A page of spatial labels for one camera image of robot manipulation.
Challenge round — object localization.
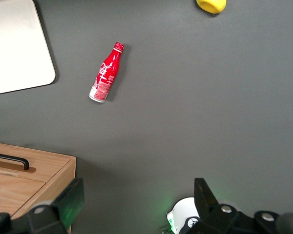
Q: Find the wooden drawer cabinet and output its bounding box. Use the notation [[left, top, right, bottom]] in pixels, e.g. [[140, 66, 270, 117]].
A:
[[0, 141, 77, 233]]

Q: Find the red coke bottle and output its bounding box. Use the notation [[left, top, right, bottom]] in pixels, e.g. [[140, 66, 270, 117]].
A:
[[88, 41, 125, 103]]

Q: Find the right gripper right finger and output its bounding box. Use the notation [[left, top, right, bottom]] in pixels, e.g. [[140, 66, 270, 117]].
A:
[[194, 177, 220, 220]]

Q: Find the wooden drawer front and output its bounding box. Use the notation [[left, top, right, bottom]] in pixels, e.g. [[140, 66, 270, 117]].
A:
[[0, 141, 73, 182], [0, 168, 47, 217]]

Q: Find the yellow sponge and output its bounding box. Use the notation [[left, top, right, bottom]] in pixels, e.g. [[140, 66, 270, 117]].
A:
[[196, 0, 227, 14]]

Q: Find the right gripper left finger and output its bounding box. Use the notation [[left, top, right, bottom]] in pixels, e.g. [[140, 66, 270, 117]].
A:
[[51, 177, 85, 231]]

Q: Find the black metal drawer handle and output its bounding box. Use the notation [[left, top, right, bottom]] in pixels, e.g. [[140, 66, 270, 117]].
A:
[[0, 152, 30, 171]]

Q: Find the beige rectangular tray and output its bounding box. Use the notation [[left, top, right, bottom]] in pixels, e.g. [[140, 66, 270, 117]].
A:
[[0, 0, 56, 97]]

